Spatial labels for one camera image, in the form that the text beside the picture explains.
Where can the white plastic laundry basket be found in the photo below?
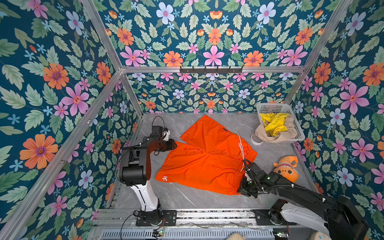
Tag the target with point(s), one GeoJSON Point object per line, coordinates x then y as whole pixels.
{"type": "Point", "coordinates": [264, 108]}

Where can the orange plush toy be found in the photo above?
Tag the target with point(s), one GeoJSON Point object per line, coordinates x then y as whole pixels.
{"type": "Point", "coordinates": [286, 167]}

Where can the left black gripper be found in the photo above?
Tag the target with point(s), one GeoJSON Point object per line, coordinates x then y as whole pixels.
{"type": "Point", "coordinates": [170, 145]}

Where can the white tape roll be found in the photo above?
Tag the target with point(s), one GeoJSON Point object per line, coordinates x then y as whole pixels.
{"type": "Point", "coordinates": [255, 140]}

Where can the black wall hook rail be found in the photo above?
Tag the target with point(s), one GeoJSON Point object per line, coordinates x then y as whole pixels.
{"type": "Point", "coordinates": [211, 70]}

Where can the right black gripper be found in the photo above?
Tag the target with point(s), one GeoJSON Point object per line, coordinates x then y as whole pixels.
{"type": "Point", "coordinates": [242, 191]}

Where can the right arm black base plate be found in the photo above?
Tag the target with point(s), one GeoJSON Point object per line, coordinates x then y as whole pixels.
{"type": "Point", "coordinates": [263, 218]}

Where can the white round device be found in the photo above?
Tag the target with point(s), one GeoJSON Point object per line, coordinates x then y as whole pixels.
{"type": "Point", "coordinates": [319, 236]}

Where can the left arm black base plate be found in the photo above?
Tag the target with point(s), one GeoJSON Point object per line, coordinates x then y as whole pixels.
{"type": "Point", "coordinates": [157, 218]}

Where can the beige shorts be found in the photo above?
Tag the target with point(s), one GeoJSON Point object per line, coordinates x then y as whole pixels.
{"type": "Point", "coordinates": [291, 135]}

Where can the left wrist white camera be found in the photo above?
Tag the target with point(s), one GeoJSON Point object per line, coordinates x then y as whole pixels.
{"type": "Point", "coordinates": [165, 135]}

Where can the yellow shorts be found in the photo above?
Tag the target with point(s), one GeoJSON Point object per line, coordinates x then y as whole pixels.
{"type": "Point", "coordinates": [274, 123]}

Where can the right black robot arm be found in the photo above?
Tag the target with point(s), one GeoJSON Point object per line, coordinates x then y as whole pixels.
{"type": "Point", "coordinates": [337, 218]}

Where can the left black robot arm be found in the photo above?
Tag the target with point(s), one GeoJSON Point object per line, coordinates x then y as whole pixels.
{"type": "Point", "coordinates": [136, 171]}

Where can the beige rounded object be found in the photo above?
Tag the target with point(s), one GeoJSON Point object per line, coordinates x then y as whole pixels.
{"type": "Point", "coordinates": [236, 236]}

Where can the orange shorts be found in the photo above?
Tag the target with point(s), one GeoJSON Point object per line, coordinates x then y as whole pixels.
{"type": "Point", "coordinates": [209, 157]}

